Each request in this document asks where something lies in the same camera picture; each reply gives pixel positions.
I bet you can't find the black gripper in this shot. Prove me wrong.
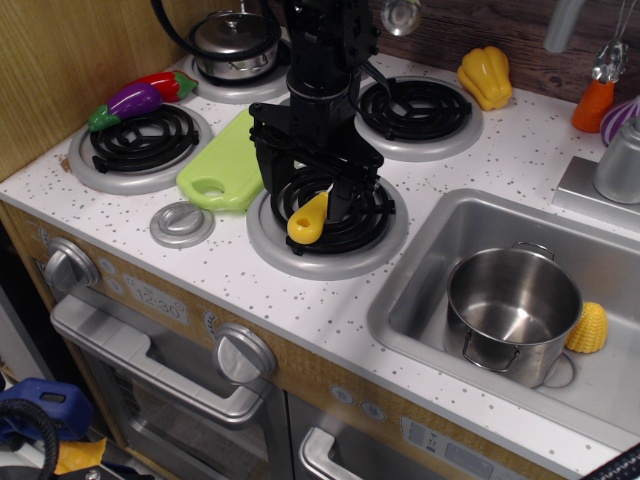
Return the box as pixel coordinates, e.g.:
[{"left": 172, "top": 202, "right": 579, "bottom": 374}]
[{"left": 249, "top": 87, "right": 384, "bottom": 222}]

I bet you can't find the orange toy carrot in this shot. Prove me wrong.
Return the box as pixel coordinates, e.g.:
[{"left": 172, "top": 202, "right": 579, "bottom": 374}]
[{"left": 571, "top": 79, "right": 615, "bottom": 133}]

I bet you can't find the black burner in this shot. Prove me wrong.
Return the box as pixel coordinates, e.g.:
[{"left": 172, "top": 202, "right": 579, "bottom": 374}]
[
  {"left": 69, "top": 105, "right": 213, "bottom": 195},
  {"left": 354, "top": 77, "right": 483, "bottom": 162},
  {"left": 246, "top": 167, "right": 409, "bottom": 280}
]

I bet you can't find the grey round countertop knob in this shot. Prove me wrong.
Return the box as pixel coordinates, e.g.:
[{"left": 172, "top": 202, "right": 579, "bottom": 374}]
[{"left": 149, "top": 201, "right": 215, "bottom": 249}]

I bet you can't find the hanging clear utensil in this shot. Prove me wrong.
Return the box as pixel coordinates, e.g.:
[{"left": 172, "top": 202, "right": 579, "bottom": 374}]
[{"left": 591, "top": 1, "right": 636, "bottom": 85}]

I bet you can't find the right grey oven knob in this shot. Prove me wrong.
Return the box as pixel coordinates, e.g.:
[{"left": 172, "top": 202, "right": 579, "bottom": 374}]
[{"left": 213, "top": 323, "right": 277, "bottom": 385}]

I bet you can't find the small lidded silver pot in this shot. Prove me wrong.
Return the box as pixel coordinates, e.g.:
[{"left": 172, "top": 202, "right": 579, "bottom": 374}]
[{"left": 189, "top": 11, "right": 281, "bottom": 82}]

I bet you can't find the red toy chili pepper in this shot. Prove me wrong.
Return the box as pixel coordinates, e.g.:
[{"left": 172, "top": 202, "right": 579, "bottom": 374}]
[{"left": 133, "top": 70, "right": 199, "bottom": 102}]

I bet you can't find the green plastic cutting board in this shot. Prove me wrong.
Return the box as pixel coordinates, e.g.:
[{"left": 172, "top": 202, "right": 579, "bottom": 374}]
[{"left": 176, "top": 109, "right": 263, "bottom": 212}]

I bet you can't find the front left black burner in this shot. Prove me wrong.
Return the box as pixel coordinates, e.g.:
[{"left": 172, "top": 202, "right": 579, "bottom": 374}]
[{"left": 69, "top": 105, "right": 213, "bottom": 195}]

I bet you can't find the front right black burner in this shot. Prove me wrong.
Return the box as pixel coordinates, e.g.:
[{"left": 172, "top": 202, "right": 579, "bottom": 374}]
[{"left": 246, "top": 167, "right": 409, "bottom": 280}]

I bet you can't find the left grey oven knob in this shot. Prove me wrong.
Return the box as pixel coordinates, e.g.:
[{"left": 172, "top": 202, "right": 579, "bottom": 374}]
[{"left": 44, "top": 237, "right": 101, "bottom": 291}]

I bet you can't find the back right black burner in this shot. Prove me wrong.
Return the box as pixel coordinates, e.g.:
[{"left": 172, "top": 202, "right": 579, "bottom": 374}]
[{"left": 354, "top": 77, "right": 483, "bottom": 162}]

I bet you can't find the grey oven door handle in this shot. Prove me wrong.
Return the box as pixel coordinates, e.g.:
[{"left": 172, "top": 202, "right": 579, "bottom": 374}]
[{"left": 51, "top": 296, "right": 264, "bottom": 430}]

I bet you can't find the yellow toy bell pepper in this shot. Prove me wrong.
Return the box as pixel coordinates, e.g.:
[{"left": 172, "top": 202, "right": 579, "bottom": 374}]
[{"left": 457, "top": 46, "right": 512, "bottom": 111}]

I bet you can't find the yellow handled toy knife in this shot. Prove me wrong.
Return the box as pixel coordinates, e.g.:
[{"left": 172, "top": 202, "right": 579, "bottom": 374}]
[{"left": 287, "top": 191, "right": 329, "bottom": 245}]

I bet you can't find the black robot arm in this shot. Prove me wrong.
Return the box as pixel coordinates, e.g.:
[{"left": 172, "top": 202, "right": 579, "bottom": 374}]
[{"left": 249, "top": 1, "right": 384, "bottom": 221}]

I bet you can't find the purple striped toy onion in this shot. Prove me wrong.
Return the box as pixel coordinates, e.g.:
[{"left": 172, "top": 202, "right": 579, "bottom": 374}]
[{"left": 600, "top": 96, "right": 639, "bottom": 146}]

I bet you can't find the large steel pot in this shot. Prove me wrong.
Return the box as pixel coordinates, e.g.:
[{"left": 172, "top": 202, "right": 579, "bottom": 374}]
[{"left": 444, "top": 241, "right": 583, "bottom": 388}]

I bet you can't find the hanging silver ladle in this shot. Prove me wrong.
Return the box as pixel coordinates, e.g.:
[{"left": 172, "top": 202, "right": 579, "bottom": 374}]
[{"left": 380, "top": 0, "right": 421, "bottom": 37}]

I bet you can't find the blue black clamp object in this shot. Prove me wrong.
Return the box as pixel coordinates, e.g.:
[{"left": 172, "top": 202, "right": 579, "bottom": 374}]
[{"left": 1, "top": 378, "right": 94, "bottom": 441}]

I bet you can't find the grey toy sink basin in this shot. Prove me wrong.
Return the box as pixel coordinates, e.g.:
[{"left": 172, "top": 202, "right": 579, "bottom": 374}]
[{"left": 368, "top": 189, "right": 639, "bottom": 449}]

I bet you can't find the silver toy faucet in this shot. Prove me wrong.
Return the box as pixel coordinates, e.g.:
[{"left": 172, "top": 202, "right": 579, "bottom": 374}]
[{"left": 543, "top": 0, "right": 586, "bottom": 53}]

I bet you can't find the purple toy eggplant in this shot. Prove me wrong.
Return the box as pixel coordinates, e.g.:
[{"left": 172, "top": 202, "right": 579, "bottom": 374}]
[{"left": 87, "top": 83, "right": 164, "bottom": 132}]

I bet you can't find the black cable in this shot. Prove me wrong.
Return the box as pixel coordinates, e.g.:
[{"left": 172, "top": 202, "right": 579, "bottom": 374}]
[{"left": 0, "top": 398, "right": 61, "bottom": 480}]

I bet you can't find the grey oven knob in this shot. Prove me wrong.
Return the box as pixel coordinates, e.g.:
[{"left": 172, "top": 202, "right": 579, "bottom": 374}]
[
  {"left": 213, "top": 323, "right": 277, "bottom": 385},
  {"left": 44, "top": 237, "right": 101, "bottom": 291}
]

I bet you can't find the toy oven clock display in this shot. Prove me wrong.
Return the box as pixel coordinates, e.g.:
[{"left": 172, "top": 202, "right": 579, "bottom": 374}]
[{"left": 123, "top": 274, "right": 189, "bottom": 325}]

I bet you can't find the yellow toy corn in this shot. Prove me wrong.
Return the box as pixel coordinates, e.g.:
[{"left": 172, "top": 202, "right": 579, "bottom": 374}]
[{"left": 565, "top": 302, "right": 609, "bottom": 354}]

